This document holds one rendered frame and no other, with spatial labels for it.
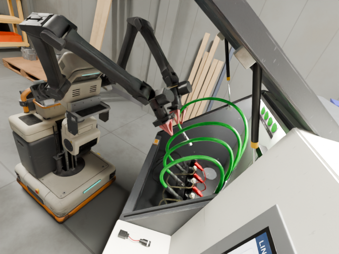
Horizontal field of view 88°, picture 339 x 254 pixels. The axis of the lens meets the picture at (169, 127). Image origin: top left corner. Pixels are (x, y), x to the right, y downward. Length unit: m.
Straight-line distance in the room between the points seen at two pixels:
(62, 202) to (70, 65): 1.07
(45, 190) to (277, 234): 1.68
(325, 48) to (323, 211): 2.46
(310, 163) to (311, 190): 0.05
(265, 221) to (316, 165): 0.13
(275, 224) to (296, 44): 2.44
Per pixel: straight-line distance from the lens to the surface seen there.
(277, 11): 2.72
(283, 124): 0.81
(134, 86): 0.77
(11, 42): 6.14
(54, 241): 1.90
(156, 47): 1.09
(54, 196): 1.77
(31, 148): 1.65
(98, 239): 1.85
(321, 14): 2.72
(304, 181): 0.39
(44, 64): 0.94
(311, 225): 0.36
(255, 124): 0.47
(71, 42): 0.75
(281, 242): 0.38
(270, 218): 0.40
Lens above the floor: 1.69
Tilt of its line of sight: 32 degrees down
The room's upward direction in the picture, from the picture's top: 16 degrees clockwise
